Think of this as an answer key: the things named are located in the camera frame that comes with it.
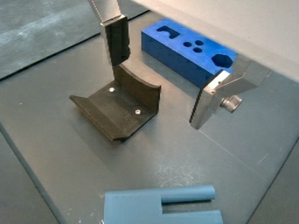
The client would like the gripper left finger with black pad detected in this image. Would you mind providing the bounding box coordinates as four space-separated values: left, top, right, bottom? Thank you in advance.
88 0 131 67

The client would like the black curved fixture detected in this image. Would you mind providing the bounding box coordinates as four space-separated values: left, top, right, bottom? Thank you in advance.
69 65 161 141

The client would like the blue foam shape board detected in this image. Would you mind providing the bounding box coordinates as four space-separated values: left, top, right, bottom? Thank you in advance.
141 18 236 88

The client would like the light blue square-circle object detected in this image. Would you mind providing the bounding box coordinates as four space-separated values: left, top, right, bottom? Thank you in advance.
103 184 225 224

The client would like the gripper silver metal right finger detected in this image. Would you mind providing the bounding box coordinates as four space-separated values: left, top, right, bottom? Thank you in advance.
189 55 271 130

